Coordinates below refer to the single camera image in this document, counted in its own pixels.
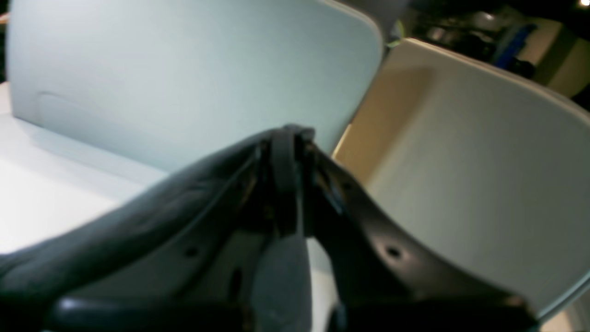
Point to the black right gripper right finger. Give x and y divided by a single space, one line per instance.
386 280

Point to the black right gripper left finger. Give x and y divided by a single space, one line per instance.
235 267

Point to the dark grey t-shirt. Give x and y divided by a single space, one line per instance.
32 278

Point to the white side cabinet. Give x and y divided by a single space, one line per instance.
166 82

